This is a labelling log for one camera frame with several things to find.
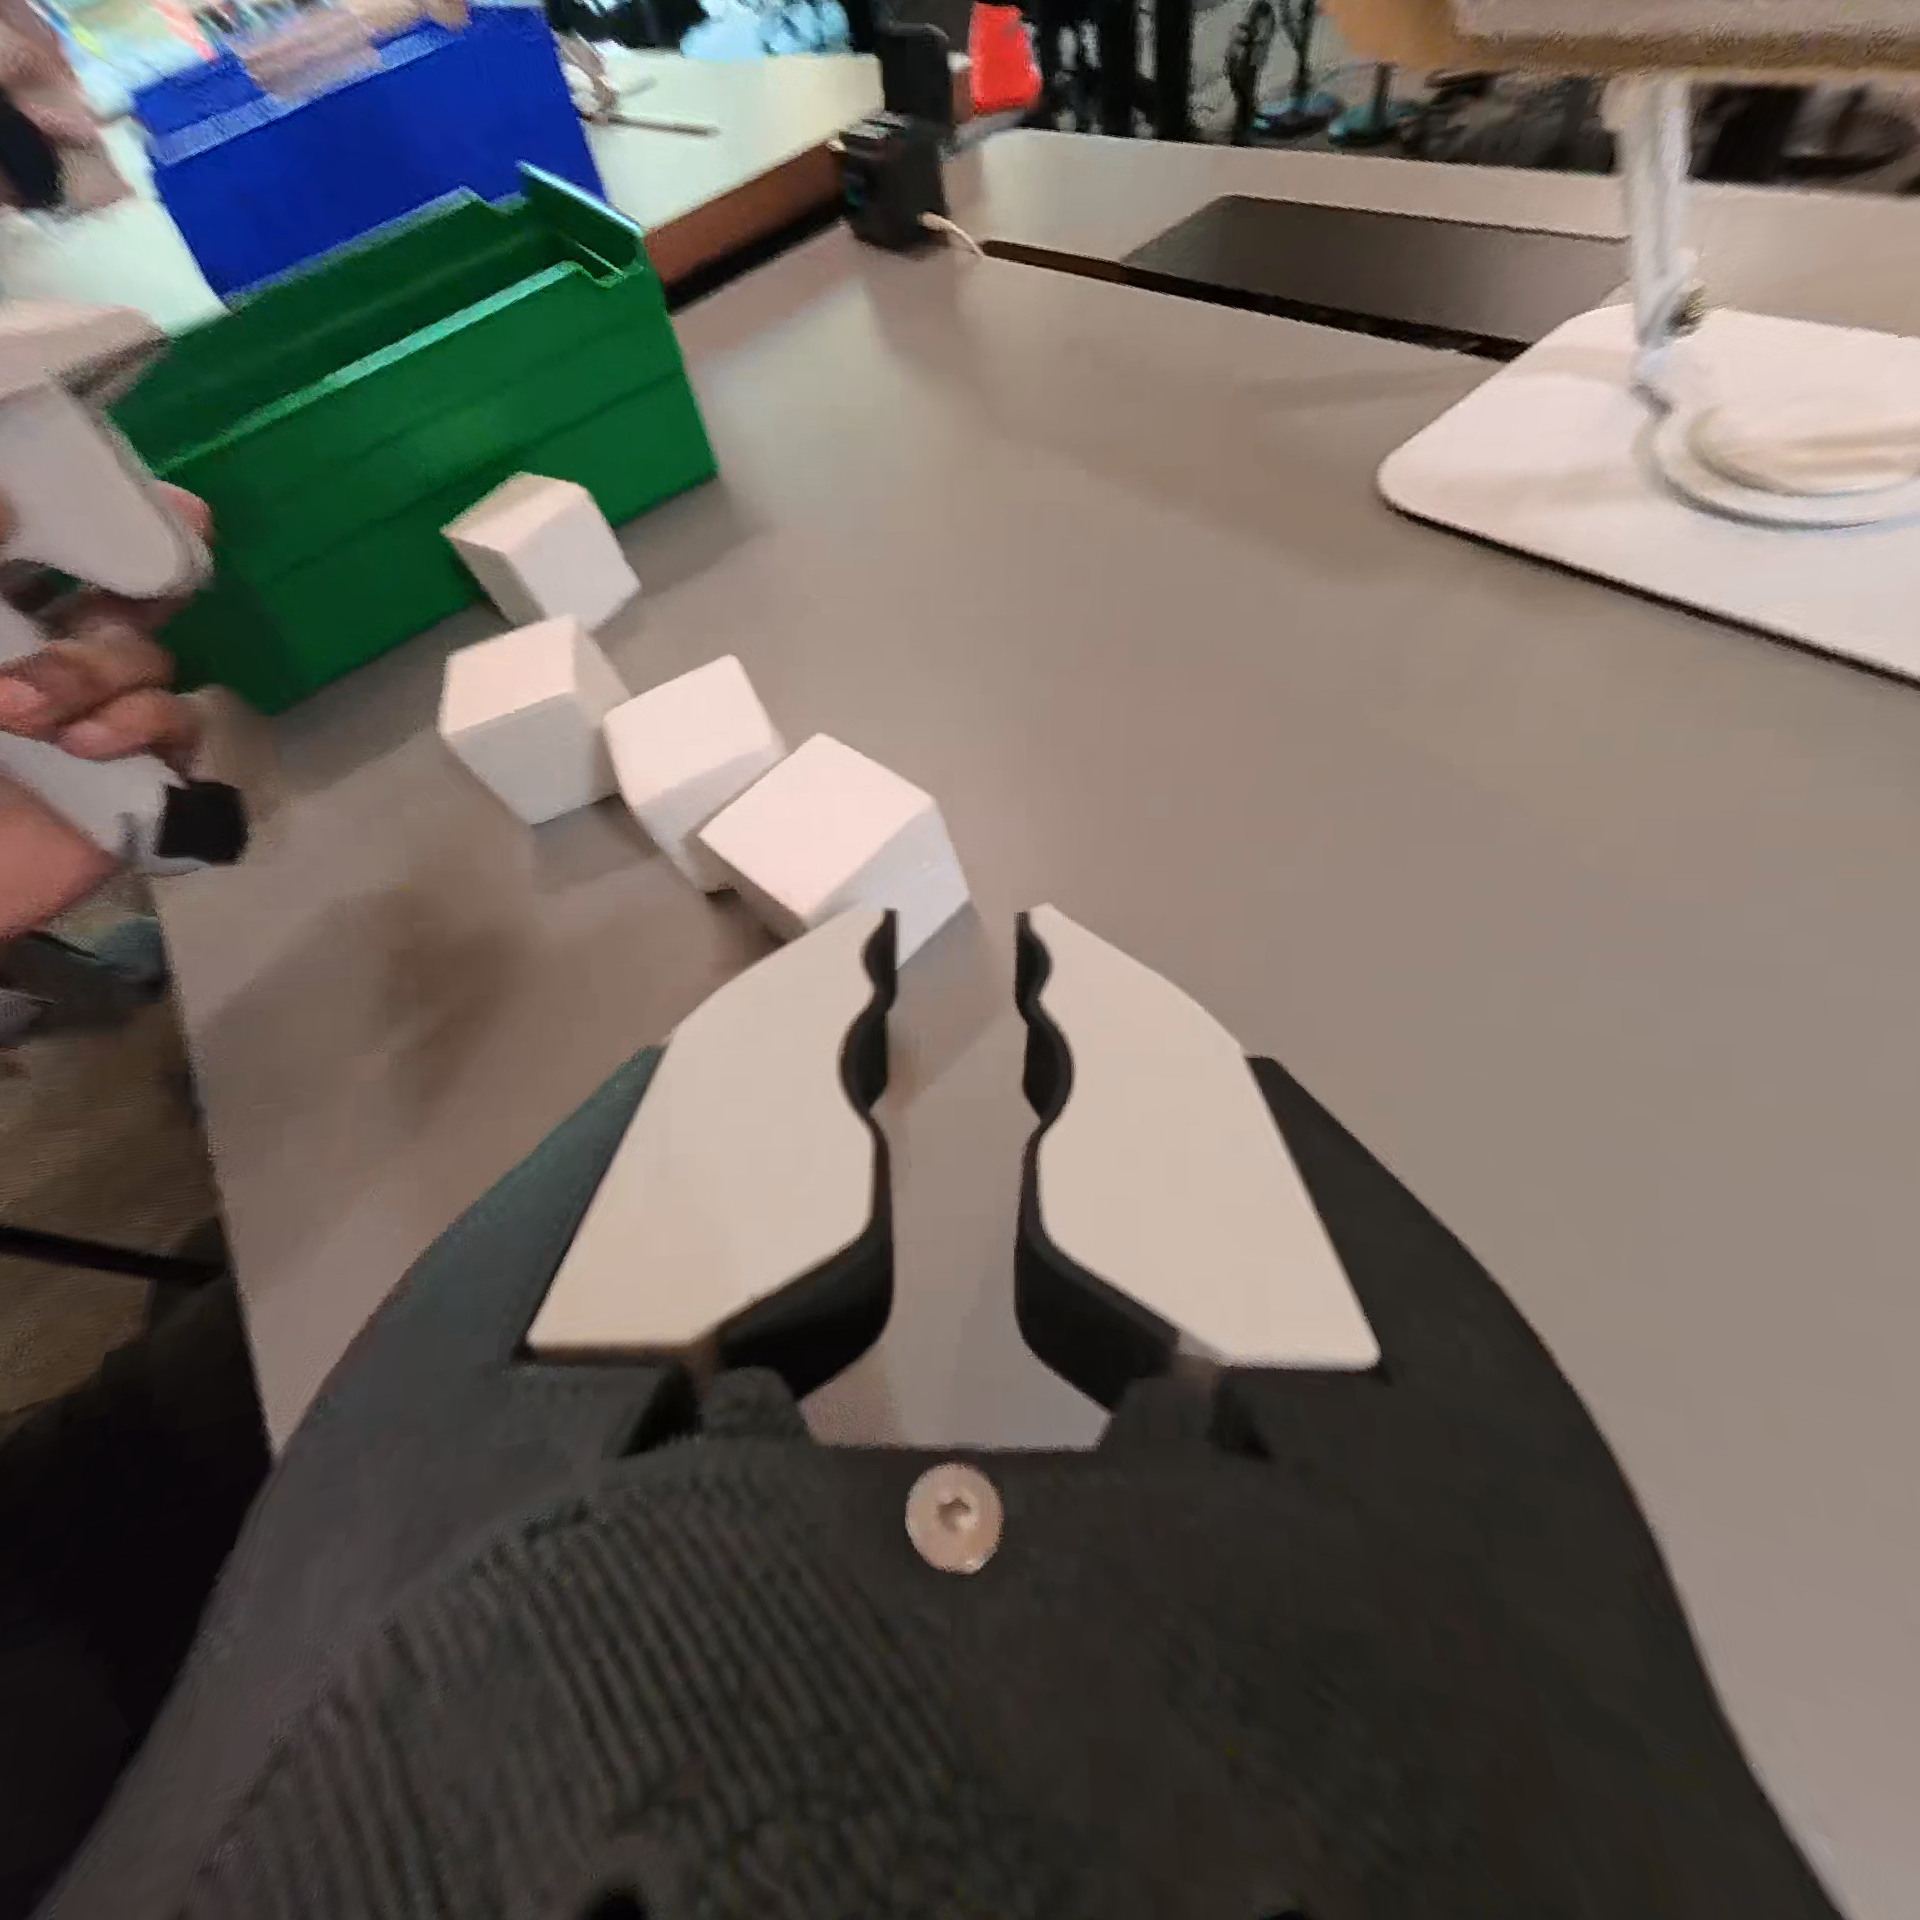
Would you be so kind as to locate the desk with wooden edge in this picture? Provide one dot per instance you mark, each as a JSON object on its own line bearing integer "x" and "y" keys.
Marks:
{"x": 750, "y": 134}

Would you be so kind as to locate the white foam cube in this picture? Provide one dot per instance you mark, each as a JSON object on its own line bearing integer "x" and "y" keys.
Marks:
{"x": 832, "y": 841}
{"x": 524, "y": 721}
{"x": 541, "y": 548}
{"x": 690, "y": 765}

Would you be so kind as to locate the green plastic bin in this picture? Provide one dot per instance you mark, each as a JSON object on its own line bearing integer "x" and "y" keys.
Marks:
{"x": 405, "y": 421}

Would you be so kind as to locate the blue plastic bin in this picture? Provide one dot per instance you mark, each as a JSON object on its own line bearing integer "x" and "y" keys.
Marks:
{"x": 374, "y": 151}

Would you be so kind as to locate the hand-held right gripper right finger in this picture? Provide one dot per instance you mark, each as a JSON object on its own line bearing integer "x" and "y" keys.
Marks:
{"x": 1185, "y": 1200}

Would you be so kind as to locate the orange traffic cone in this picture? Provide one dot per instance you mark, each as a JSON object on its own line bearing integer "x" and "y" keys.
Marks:
{"x": 1003, "y": 60}

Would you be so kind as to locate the black charging dock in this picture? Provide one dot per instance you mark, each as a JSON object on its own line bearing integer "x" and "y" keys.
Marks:
{"x": 901, "y": 151}

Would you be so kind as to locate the person's trouser leg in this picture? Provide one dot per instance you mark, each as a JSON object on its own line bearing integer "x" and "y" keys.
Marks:
{"x": 91, "y": 1574}

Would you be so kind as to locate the white lamp base plate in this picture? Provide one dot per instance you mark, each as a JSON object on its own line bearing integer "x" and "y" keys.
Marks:
{"x": 1575, "y": 481}

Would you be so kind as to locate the person's left hand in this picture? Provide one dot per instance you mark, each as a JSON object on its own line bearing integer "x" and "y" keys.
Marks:
{"x": 105, "y": 699}

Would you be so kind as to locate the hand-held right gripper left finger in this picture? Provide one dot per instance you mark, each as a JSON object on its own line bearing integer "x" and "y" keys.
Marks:
{"x": 721, "y": 1200}

